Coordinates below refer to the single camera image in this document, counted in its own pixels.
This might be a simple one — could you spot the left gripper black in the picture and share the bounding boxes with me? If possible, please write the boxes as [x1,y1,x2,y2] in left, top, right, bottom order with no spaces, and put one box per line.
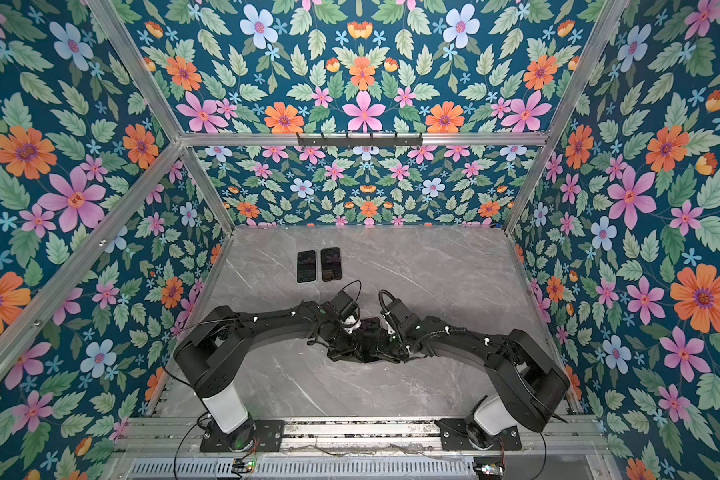
[326,322,372,364]

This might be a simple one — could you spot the black smartphone face up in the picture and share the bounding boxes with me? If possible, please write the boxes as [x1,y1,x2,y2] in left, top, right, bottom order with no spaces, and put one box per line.
[320,247,343,282]

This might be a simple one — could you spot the purple edged smartphone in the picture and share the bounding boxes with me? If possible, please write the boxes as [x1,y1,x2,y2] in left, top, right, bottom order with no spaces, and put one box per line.
[296,250,317,283]

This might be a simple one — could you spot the blue edged smartphone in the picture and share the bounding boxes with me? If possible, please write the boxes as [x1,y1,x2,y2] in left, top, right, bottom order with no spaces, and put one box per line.
[356,317,384,363]

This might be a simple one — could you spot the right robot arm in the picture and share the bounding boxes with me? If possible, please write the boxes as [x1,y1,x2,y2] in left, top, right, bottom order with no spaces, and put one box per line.
[378,290,570,437]

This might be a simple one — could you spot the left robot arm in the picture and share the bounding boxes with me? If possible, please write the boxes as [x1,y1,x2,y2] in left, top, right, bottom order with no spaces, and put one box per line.
[174,291,359,435]

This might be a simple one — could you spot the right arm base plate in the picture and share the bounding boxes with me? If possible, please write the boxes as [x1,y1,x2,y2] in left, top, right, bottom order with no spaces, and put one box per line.
[434,418,522,452]

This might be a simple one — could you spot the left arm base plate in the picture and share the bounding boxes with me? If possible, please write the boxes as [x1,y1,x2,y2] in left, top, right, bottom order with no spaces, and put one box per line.
[200,418,285,453]

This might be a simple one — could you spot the white vented cable duct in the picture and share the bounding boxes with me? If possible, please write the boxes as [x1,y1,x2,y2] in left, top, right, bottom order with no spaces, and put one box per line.
[125,457,477,479]

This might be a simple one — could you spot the metal hook rail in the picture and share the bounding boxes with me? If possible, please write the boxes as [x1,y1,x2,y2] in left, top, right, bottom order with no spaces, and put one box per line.
[296,133,424,148]

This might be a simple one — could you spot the aluminium front rail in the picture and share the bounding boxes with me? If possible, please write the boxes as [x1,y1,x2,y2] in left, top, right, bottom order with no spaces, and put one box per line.
[114,415,610,457]

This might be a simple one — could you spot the aluminium frame post left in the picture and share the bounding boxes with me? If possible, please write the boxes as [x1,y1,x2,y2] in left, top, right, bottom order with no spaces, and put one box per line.
[0,140,183,383]

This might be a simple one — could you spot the aluminium frame post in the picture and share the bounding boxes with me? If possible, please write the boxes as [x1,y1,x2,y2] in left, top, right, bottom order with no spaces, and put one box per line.
[0,140,183,383]
[504,0,629,238]

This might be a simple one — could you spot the aluminium frame post right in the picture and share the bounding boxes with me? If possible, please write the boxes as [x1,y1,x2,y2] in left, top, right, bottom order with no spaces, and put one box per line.
[504,0,629,238]

